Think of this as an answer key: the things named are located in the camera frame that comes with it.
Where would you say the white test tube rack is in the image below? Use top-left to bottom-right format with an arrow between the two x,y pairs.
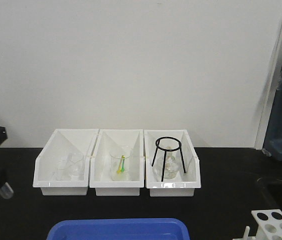
236,209 -> 282,240

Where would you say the left white storage bin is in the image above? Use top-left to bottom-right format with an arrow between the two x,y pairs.
32,128 -> 99,196

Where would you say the white storage bin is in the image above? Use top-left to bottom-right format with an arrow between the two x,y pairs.
89,129 -> 145,197
32,128 -> 99,196
144,129 -> 201,197

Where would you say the clear beaker in left bin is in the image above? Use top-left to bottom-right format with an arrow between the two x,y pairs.
55,153 -> 84,181

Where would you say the middle white storage bin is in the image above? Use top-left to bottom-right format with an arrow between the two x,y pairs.
89,129 -> 145,197

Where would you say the blue plastic tray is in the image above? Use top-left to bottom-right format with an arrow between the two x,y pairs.
47,218 -> 190,240

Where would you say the clear beaker with coloured spoons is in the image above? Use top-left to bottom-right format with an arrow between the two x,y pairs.
109,145 -> 132,182

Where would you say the clear glass flask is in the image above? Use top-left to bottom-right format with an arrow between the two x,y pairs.
153,139 -> 182,180

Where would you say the right white storage bin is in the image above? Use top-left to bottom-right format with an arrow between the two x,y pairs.
144,129 -> 201,197

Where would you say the black wire tripod stand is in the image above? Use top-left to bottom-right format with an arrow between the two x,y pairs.
151,136 -> 187,182

